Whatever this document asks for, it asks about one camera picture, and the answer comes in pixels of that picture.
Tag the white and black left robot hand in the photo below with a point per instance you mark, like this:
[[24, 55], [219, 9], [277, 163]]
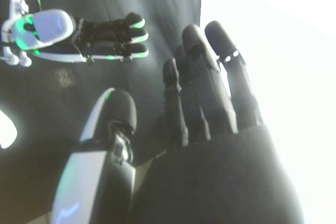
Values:
[[210, 176]]

